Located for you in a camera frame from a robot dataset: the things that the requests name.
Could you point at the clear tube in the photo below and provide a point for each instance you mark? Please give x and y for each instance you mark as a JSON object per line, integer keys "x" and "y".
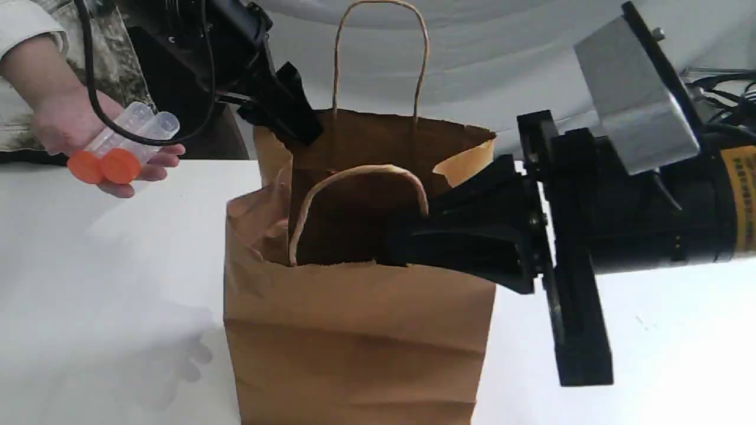
{"x": 124, "y": 162}
{"x": 85, "y": 163}

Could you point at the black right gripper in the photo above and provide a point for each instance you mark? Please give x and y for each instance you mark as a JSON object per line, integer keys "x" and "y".
{"x": 482, "y": 235}

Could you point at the brown paper bag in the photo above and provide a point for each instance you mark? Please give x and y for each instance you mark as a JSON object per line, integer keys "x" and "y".
{"x": 322, "y": 328}

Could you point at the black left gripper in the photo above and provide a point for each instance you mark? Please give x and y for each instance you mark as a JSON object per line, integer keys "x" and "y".
{"x": 234, "y": 41}

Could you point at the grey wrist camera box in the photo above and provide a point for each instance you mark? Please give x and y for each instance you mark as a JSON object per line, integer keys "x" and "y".
{"x": 640, "y": 99}

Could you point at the white fabric backdrop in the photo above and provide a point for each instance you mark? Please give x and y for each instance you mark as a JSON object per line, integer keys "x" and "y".
{"x": 489, "y": 61}

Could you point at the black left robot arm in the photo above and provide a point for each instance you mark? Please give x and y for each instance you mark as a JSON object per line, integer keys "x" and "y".
{"x": 203, "y": 56}

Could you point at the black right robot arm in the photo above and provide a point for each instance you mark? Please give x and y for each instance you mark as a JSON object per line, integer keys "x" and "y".
{"x": 697, "y": 211}

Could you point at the camouflage jacket person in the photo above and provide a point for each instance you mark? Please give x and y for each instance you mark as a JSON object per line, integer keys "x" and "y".
{"x": 42, "y": 53}

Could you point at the person's right hand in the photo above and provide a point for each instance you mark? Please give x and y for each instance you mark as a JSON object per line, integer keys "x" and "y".
{"x": 64, "y": 122}

